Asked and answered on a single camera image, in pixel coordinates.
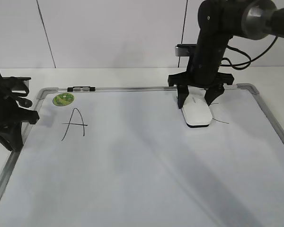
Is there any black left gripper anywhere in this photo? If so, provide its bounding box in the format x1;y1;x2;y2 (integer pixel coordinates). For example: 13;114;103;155
0;74;39;151

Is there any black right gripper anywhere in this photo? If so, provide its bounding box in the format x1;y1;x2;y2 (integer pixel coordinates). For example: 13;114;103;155
168;35;234;109

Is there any white whiteboard eraser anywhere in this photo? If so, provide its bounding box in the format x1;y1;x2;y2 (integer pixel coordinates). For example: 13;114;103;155
181;94;213;128

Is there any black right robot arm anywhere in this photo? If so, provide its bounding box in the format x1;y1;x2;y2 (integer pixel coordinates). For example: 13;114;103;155
168;0;284;108

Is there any green round magnet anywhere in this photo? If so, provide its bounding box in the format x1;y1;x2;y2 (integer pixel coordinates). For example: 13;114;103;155
53;93;74;106

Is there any black and clear marker clip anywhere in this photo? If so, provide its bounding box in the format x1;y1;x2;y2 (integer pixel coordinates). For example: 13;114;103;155
67;86;96;92

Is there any white aluminium-framed whiteboard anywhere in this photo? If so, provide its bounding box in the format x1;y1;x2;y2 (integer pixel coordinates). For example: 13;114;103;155
0;84;284;227

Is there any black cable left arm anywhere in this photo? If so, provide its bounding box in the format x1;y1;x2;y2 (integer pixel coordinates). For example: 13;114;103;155
4;77;33;108

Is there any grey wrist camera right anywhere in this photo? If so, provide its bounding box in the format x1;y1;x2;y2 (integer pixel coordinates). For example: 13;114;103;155
175;44;196;57

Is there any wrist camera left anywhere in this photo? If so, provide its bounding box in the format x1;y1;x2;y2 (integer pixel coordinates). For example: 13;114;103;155
3;77;31;90

